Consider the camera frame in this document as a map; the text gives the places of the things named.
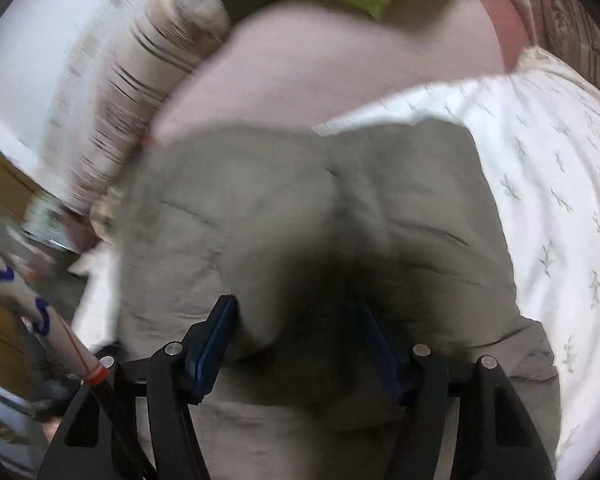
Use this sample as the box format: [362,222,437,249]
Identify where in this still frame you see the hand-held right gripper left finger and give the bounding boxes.
[39,295,241,480]

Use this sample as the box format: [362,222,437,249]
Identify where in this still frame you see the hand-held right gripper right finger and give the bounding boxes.
[356,300,556,480]

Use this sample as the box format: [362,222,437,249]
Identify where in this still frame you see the grey-green pants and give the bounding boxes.
[111,120,563,480]

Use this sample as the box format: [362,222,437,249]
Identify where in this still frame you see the wooden cabinet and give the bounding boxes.
[0,130,48,401]

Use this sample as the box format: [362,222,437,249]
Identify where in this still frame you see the white leaf-print bedsheet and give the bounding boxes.
[69,46,600,480]

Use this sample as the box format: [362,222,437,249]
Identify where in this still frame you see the beige striped pillow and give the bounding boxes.
[42,0,231,216]

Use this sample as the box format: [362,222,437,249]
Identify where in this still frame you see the pink blanket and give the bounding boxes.
[147,0,531,148]

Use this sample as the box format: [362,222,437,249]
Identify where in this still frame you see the brown patterned headboard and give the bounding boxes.
[510,0,600,96]

